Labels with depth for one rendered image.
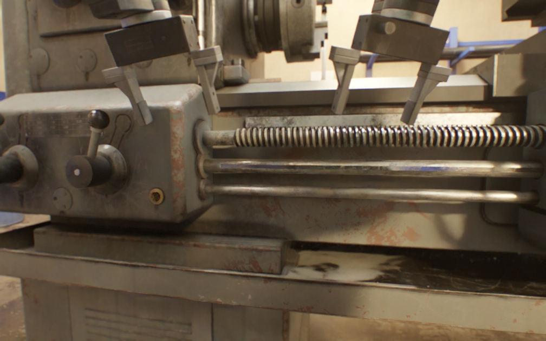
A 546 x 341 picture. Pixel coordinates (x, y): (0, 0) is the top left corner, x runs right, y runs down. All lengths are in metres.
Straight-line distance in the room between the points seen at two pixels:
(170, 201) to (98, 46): 0.47
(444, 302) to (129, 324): 0.70
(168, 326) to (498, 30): 4.56
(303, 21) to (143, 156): 0.54
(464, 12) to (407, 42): 4.10
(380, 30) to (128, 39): 0.37
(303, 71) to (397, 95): 3.41
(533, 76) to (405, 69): 3.45
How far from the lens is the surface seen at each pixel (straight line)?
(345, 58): 0.46
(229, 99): 0.66
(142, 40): 0.49
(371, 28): 0.46
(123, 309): 0.84
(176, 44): 0.46
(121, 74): 0.53
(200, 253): 0.70
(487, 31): 4.60
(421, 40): 0.50
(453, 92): 0.68
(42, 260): 0.79
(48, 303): 1.00
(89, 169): 0.57
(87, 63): 0.86
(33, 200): 0.78
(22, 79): 1.03
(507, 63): 0.71
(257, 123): 0.64
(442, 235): 0.71
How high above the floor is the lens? 0.69
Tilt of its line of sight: 4 degrees down
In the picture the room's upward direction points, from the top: straight up
